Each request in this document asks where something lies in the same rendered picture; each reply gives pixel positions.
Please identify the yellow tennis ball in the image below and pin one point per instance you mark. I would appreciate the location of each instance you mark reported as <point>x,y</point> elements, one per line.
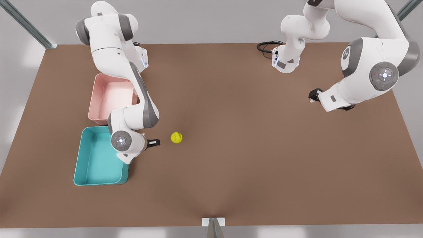
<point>176,137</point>

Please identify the teal plastic tray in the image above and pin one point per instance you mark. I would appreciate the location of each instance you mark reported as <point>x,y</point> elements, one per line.
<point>96,158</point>

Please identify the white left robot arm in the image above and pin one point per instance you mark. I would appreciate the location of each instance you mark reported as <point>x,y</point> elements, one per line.
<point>370,49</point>

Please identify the pink plastic tray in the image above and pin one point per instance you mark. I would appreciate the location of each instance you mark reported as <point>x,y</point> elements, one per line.
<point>110,99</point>

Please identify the silver frame post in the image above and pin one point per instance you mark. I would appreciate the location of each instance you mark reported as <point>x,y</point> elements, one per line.
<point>408,8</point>
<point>28,24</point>
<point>213,228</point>

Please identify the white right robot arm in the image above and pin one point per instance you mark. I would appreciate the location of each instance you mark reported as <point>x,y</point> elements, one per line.
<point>109,53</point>

